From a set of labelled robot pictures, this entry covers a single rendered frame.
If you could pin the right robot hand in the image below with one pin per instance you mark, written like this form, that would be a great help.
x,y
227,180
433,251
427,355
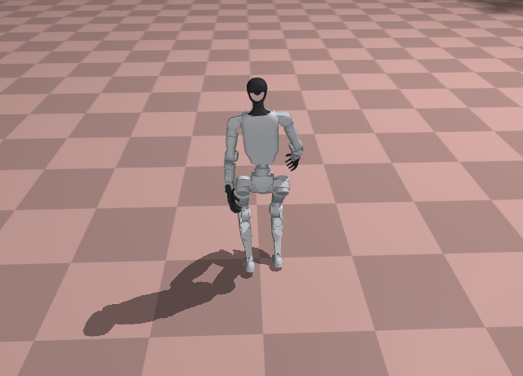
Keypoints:
x,y
294,163

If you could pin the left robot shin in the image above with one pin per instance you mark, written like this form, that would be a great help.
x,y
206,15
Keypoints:
x,y
246,236

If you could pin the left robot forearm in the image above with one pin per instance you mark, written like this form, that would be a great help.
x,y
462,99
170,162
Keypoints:
x,y
229,173

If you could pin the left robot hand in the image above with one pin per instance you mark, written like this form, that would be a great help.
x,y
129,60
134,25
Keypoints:
x,y
231,199

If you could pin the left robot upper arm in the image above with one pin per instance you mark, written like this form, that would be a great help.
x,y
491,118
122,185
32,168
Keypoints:
x,y
234,123

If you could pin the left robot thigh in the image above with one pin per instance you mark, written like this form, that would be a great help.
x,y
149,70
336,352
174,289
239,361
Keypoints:
x,y
243,186

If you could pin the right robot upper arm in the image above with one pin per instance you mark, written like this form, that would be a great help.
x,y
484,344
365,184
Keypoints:
x,y
286,121

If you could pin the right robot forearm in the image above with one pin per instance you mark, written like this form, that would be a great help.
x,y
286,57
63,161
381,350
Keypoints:
x,y
296,155

